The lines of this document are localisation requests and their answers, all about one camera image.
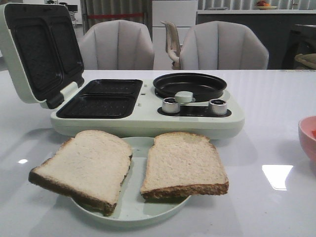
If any white bread slice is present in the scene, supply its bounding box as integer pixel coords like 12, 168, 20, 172
28, 130, 133, 215
140, 132, 229, 199

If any green breakfast maker lid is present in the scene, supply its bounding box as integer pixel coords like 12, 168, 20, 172
0, 3, 84, 109

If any pink bowl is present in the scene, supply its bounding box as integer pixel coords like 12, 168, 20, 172
298, 116, 316, 161

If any green breakfast maker base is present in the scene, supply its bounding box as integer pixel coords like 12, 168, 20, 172
51, 79, 244, 139

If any left silver control knob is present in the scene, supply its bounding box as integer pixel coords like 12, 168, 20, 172
161, 97, 181, 114

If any silver control knob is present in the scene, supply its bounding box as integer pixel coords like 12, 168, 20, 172
161, 97, 181, 114
208, 99, 228, 116

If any black round frying pan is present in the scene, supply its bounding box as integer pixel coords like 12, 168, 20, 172
153, 72, 227, 102

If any right silver control knob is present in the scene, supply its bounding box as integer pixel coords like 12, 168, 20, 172
208, 99, 228, 116

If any beige plastic chair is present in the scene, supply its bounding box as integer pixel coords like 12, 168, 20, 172
161, 21, 181, 70

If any left grey upholstered chair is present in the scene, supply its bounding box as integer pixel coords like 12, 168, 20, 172
79, 20, 155, 70

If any grey upholstered chair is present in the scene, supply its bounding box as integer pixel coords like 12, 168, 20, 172
79, 20, 155, 70
179, 21, 269, 70

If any right grey upholstered chair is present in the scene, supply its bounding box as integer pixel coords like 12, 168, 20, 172
179, 21, 269, 70

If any light green round plate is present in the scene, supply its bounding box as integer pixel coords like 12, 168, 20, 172
72, 137, 190, 228

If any white cabinet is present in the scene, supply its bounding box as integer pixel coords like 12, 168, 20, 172
152, 0, 198, 70

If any grey kitchen counter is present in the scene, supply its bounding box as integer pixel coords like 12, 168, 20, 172
197, 9, 316, 69

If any fruit plate on counter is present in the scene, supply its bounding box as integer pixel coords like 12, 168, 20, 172
255, 0, 277, 10

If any dark armchair with cushion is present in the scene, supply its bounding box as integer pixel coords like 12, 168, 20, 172
281, 24, 316, 70

